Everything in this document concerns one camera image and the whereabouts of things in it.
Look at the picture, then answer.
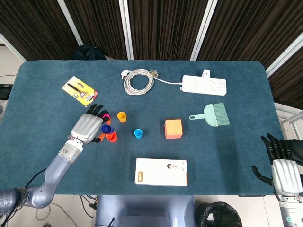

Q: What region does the mint green hand brush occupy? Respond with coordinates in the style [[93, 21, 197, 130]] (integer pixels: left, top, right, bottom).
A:
[[188, 102, 231, 128]]

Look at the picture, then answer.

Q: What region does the black trash bin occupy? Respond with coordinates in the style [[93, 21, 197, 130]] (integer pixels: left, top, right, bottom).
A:
[[195, 201, 243, 227]]

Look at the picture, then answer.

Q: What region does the dark chair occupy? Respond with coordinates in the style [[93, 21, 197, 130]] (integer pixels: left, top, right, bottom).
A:
[[72, 45, 107, 61]]

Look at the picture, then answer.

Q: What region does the orange-red plastic cup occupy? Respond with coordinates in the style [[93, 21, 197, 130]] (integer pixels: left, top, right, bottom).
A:
[[106, 131, 118, 143]]

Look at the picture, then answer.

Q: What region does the white partition post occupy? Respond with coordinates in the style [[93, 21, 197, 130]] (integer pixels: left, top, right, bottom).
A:
[[118, 0, 134, 60], [0, 33, 26, 62], [190, 0, 218, 61], [56, 0, 84, 47], [265, 36, 303, 78]]

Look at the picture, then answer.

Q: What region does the white desk lamp box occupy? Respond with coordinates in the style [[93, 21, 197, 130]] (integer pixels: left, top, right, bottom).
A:
[[134, 158, 189, 187]]

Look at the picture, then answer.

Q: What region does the coiled grey power cable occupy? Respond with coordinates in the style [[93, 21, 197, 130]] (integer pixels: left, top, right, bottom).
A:
[[120, 69, 183, 96]]

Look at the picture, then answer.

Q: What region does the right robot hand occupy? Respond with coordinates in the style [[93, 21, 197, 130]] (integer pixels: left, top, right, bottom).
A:
[[251, 133, 303, 197]]

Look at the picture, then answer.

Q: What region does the yellow razor blister pack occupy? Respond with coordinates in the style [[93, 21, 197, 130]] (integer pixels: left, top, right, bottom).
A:
[[62, 76, 99, 108]]

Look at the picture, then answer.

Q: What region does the black floor cable bundle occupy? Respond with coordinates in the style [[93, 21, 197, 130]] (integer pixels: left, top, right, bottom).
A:
[[79, 195, 98, 217]]

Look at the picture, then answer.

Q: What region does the orange foam cube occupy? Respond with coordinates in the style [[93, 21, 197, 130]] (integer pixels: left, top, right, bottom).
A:
[[164, 119, 183, 140]]

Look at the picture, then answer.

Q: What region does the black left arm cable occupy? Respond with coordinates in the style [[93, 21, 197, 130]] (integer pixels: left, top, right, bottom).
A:
[[24, 167, 47, 189]]

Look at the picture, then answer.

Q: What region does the black box device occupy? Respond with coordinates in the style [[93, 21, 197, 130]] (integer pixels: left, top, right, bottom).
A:
[[0, 84, 12, 100]]

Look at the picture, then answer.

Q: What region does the teal table cloth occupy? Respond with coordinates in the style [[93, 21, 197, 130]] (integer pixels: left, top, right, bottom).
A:
[[0, 60, 285, 196]]

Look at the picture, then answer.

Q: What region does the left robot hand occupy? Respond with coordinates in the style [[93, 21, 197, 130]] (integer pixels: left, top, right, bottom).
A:
[[70, 104, 112, 145]]

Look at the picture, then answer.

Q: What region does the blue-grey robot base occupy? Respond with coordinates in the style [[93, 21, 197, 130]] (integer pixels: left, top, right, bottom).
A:
[[95, 195, 196, 227]]

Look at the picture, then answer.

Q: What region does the white power strip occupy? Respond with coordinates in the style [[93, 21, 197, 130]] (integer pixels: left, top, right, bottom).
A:
[[180, 75, 227, 96]]

